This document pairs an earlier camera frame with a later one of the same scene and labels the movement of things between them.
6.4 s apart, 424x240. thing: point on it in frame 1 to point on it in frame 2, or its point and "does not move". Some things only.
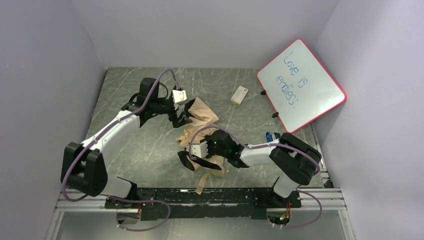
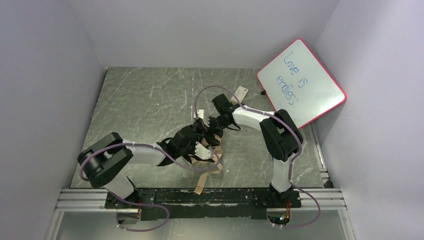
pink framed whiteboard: [300, 88] does not move
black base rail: [228, 203] does not move
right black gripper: [201, 160] to [211, 125]
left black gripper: [173, 110] to [192, 139]
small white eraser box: [238, 96] does not move
